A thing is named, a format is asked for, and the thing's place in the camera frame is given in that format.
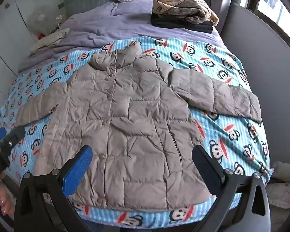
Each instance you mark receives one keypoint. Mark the purple duvet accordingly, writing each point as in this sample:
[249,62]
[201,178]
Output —
[116,26]

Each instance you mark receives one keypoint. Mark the window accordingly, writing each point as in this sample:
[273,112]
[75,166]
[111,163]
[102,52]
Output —
[282,12]

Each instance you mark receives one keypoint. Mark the pile of folded clothes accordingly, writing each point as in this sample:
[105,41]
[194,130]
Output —
[174,4]

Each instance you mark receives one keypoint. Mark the cream folded jacket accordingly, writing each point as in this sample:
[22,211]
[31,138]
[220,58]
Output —
[50,40]

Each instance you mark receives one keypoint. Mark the grey puffer jacket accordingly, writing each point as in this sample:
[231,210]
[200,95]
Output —
[125,116]

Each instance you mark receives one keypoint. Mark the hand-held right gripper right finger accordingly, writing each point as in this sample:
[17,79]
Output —
[205,169]

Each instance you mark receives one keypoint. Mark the white fluffy cloth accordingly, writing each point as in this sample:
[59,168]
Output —
[287,171]

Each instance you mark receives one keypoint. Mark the clear plastic bag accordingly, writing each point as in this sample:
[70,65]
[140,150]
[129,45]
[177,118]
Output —
[43,17]

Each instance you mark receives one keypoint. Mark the black folded garment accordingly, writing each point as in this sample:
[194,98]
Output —
[174,24]

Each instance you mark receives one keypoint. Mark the white wardrobe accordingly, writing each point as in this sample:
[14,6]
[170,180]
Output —
[9,29]

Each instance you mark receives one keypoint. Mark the blue monkey printed blanket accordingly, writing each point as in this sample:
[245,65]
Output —
[220,60]

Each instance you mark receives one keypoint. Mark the person's left hand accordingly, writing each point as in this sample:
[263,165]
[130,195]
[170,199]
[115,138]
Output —
[4,195]

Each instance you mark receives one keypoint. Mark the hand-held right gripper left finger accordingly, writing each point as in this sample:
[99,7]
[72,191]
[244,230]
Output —
[77,170]

